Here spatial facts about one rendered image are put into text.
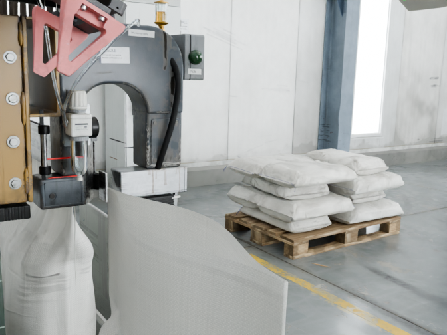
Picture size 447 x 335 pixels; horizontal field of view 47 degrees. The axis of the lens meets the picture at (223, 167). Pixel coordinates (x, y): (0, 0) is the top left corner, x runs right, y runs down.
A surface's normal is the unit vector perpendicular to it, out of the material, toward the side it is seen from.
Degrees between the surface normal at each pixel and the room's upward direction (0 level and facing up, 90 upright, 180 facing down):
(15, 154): 90
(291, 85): 90
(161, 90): 90
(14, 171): 90
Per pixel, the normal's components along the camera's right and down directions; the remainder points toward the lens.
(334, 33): -0.84, 0.07
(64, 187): 0.55, 0.16
